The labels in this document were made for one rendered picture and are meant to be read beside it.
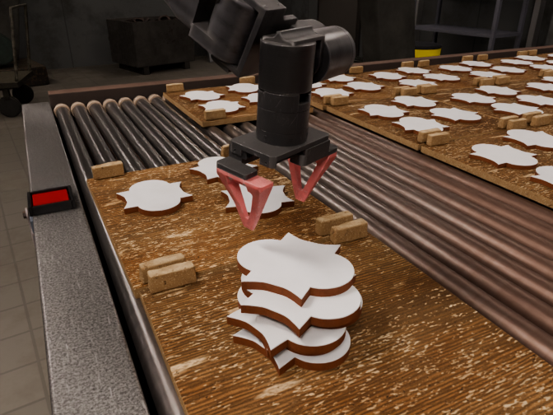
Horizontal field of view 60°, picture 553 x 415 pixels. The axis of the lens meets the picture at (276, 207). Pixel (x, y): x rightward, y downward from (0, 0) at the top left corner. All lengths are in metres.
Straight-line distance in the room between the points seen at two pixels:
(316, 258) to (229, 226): 0.25
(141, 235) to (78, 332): 0.20
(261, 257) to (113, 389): 0.20
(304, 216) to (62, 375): 0.43
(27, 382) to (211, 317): 1.47
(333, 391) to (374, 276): 0.21
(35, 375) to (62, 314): 1.36
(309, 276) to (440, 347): 0.16
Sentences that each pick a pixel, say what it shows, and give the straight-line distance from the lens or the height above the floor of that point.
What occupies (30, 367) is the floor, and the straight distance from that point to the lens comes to 2.05.
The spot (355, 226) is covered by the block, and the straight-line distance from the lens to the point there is 0.71.
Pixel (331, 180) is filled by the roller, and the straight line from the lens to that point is 0.98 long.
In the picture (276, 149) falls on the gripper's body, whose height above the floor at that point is 1.13.
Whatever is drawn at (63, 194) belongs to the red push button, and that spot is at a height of 0.93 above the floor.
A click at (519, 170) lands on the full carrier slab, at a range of 1.08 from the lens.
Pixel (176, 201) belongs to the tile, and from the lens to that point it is 0.82.
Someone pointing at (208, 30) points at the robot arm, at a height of 1.24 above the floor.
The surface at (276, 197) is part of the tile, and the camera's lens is 0.82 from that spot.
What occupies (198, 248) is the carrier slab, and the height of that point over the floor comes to 0.94.
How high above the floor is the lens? 1.29
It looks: 26 degrees down
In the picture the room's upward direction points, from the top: straight up
